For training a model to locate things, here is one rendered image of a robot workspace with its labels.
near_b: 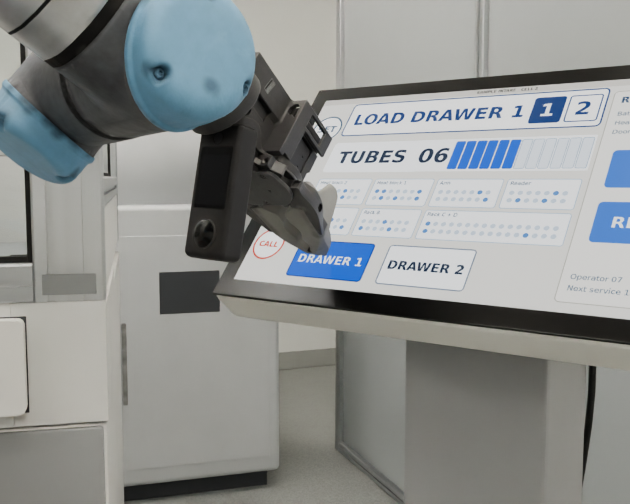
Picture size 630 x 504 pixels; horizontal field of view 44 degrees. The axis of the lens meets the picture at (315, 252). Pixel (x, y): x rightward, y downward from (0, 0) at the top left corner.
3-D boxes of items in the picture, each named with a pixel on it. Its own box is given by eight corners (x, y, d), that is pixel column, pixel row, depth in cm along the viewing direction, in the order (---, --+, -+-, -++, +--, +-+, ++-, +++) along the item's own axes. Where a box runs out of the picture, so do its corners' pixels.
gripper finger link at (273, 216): (340, 216, 82) (299, 158, 75) (318, 263, 79) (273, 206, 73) (316, 215, 83) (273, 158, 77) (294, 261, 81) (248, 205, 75)
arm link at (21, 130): (13, 101, 46) (119, -24, 50) (-44, 122, 54) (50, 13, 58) (112, 188, 50) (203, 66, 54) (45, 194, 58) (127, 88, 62)
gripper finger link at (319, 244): (365, 217, 80) (325, 157, 73) (344, 265, 77) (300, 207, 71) (340, 216, 82) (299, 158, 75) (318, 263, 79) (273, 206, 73)
